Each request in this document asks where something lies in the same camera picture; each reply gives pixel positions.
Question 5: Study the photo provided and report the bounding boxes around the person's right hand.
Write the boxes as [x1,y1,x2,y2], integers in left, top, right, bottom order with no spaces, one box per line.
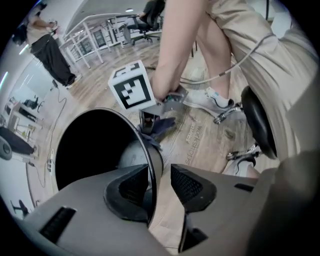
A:
[149,72,183,101]

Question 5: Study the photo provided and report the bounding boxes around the black stool with chrome legs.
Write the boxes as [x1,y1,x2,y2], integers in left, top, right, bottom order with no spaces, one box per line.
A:
[213,85,279,166]

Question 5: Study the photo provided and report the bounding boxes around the person's left leg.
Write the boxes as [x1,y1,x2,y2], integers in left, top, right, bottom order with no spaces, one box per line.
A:
[246,164,261,180]

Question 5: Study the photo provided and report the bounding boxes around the black floor cable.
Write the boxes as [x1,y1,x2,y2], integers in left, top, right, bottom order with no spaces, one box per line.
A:
[48,79,67,151]

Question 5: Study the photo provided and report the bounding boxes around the dark blue cloth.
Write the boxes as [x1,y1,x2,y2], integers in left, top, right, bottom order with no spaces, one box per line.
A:
[136,117,177,151]

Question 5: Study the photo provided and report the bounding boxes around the strip ceiling light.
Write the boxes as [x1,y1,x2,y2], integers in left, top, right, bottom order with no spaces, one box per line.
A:
[0,71,10,90]

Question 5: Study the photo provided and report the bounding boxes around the person's right forearm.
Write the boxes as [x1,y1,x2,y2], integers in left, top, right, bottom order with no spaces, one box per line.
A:
[153,0,208,81]

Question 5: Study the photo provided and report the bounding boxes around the person's left grey shoe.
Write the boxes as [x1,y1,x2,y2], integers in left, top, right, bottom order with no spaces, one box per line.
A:
[222,159,256,177]

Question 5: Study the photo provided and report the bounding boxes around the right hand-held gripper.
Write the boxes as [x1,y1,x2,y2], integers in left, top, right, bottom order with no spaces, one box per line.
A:
[107,59,189,134]

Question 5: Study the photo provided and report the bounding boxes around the black office chair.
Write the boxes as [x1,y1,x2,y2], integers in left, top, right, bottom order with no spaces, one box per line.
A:
[23,96,46,113]
[122,7,163,46]

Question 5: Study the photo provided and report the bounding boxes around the person's grey shoe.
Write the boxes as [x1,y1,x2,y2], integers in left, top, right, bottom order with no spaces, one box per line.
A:
[222,159,256,177]
[182,86,236,117]

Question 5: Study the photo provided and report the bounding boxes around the person's leg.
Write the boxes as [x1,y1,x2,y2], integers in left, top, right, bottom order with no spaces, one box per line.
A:
[196,12,232,101]
[246,164,261,180]

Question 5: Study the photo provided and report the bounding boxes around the white metal table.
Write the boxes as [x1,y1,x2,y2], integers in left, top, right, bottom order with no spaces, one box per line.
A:
[6,102,43,133]
[59,13,141,70]

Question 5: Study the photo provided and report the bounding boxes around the beige shorts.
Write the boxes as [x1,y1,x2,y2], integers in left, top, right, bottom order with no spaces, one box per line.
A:
[204,0,320,161]

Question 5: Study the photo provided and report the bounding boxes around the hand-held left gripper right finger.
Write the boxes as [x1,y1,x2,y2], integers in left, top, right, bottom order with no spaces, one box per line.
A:
[170,163,261,256]

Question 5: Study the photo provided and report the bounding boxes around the white power strip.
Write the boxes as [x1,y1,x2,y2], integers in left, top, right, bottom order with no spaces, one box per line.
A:
[46,149,56,173]

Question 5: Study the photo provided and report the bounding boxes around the black round bucket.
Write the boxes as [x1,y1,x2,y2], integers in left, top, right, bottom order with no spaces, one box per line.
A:
[54,107,165,227]

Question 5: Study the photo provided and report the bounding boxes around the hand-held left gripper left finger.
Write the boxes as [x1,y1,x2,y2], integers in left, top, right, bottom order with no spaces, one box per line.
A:
[23,163,161,256]

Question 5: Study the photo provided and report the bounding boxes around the person's right leg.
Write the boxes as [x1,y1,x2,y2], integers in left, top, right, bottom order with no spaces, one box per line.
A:
[196,12,232,101]

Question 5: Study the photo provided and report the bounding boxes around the person's right grey shoe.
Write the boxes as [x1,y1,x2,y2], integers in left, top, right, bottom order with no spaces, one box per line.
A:
[182,86,236,117]

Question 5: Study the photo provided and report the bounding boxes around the right hand-held gripper cable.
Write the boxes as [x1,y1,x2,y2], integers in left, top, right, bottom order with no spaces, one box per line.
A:
[179,33,279,85]

